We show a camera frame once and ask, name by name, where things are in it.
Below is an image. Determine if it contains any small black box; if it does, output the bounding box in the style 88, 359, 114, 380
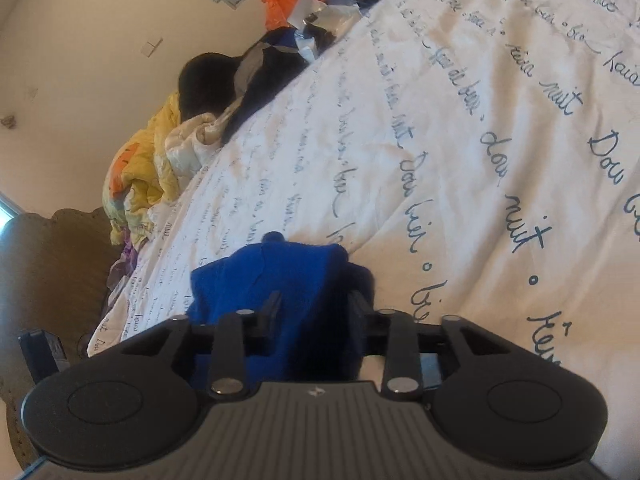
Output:
19, 329, 68, 381

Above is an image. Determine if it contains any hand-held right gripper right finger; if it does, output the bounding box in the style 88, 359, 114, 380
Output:
348, 290, 506, 403

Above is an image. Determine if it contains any blue fleece garment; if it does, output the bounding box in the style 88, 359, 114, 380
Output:
186, 231, 376, 396

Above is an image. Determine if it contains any purple cloth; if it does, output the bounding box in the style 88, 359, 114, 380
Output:
107, 242, 138, 291

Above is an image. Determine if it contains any white script-printed bed cover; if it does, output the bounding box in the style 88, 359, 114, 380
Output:
85, 0, 640, 480

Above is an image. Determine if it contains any silver plastic bag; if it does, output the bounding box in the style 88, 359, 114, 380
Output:
290, 0, 363, 61

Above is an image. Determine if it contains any orange plastic bag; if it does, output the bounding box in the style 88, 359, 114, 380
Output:
262, 0, 326, 31

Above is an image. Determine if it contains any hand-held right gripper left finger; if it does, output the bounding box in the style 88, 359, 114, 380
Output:
120, 291, 283, 402

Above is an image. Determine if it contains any white satin cloth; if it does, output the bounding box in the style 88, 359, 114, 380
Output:
160, 112, 236, 181

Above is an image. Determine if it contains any yellow floral blanket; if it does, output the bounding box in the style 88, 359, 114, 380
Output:
102, 91, 183, 246

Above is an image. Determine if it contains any dark jacket with grey stripe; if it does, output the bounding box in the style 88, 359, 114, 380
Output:
220, 27, 321, 143

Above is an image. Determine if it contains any black fluffy cloth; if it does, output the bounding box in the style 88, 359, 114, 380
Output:
178, 52, 246, 121

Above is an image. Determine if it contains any brown upholstered furniture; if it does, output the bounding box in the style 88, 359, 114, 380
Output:
0, 207, 126, 461

